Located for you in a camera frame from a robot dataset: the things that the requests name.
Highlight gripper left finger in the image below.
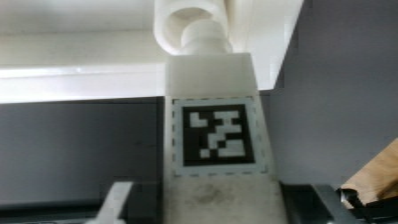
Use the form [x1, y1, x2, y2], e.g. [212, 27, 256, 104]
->
[87, 181, 134, 224]

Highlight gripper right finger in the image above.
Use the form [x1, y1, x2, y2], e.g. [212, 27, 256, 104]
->
[313, 184, 363, 224]

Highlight white table leg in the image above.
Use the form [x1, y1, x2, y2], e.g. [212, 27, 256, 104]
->
[164, 19, 288, 224]

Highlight white square table top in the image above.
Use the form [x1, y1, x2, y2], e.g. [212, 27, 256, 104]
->
[0, 0, 304, 104]

